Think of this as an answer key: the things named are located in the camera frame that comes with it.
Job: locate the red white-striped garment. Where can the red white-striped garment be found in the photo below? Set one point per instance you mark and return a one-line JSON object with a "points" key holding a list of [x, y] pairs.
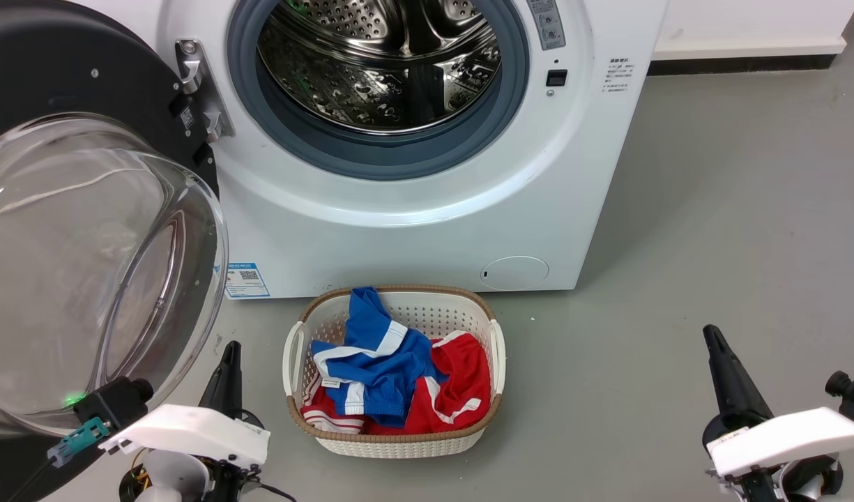
{"points": [[461, 383]]}

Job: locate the round black glass washer door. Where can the round black glass washer door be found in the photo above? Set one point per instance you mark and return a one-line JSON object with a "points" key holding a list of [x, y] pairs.
{"points": [[50, 70]]}

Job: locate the white front-load washing machine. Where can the white front-load washing machine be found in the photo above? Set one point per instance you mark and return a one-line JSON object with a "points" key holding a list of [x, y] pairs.
{"points": [[399, 237]]}

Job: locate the blue energy label sticker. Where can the blue energy label sticker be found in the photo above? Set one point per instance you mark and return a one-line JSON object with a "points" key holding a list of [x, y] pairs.
{"points": [[247, 280]]}

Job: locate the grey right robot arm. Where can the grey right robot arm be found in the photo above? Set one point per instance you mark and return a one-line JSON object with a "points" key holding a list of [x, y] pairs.
{"points": [[813, 481]]}

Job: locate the blue white-striped garment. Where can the blue white-striped garment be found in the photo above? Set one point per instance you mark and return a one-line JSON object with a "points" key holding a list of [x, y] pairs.
{"points": [[371, 362]]}

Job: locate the black baseboard strip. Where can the black baseboard strip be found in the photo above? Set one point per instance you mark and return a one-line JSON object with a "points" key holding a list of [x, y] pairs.
{"points": [[740, 64]]}

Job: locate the grey instruction label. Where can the grey instruction label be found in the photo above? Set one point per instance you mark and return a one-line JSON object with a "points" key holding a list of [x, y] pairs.
{"points": [[546, 24]]}

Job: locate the steel washer drum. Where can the steel washer drum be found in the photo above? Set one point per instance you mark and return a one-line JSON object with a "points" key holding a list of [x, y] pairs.
{"points": [[378, 70]]}

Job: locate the white woven-rim laundry basket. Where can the white woven-rim laundry basket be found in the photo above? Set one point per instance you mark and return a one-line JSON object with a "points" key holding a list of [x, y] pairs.
{"points": [[399, 443]]}

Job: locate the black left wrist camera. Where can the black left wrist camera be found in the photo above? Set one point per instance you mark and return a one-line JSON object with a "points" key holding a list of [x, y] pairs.
{"points": [[116, 403]]}

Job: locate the round white filter cover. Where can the round white filter cover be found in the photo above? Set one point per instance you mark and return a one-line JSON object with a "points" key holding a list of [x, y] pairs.
{"points": [[515, 273]]}

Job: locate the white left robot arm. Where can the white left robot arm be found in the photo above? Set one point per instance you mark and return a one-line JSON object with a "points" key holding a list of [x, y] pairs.
{"points": [[169, 482]]}

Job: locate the metal door hinge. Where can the metal door hinge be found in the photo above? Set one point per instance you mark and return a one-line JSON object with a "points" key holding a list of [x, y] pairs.
{"points": [[200, 90]]}

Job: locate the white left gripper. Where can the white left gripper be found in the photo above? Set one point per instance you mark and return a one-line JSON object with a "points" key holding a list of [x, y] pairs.
{"points": [[189, 432]]}

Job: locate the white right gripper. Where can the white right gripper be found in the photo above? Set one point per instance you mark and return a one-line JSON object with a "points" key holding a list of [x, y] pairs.
{"points": [[789, 436]]}

